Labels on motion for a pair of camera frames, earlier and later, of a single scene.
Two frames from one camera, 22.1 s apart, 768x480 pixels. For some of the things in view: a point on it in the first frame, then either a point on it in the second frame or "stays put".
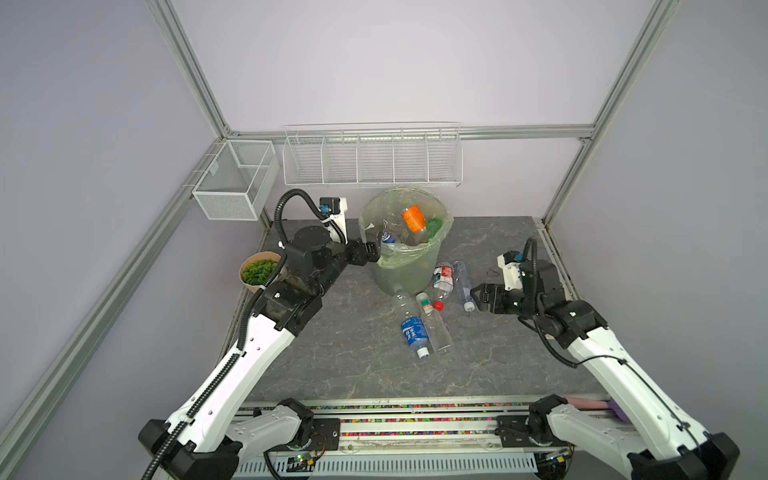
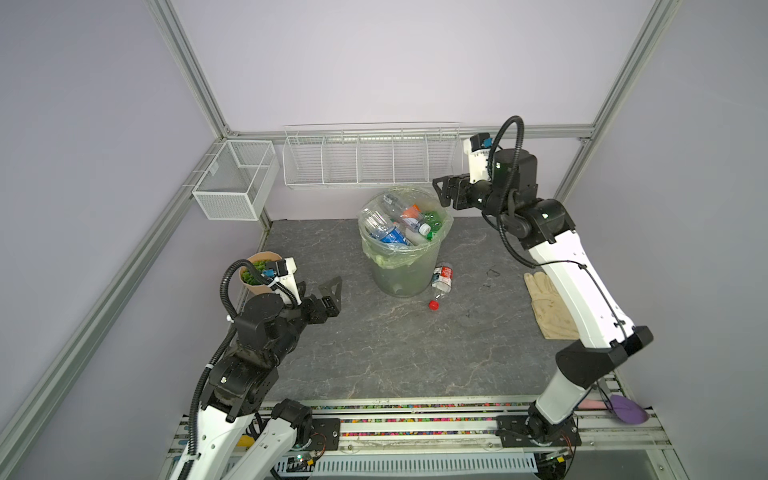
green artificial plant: [259, 272] stays put
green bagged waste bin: [407, 270] stays put
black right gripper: [488, 288] -> [454, 186]
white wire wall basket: [419, 154] stays put
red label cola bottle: [443, 282] stays put
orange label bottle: [414, 219] stays put
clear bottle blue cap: [462, 279] -> [395, 208]
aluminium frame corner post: [172, 26] stays put
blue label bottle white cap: [413, 326] -> [381, 228]
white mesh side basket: [241, 182] stays put
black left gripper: [360, 257] -> [321, 314]
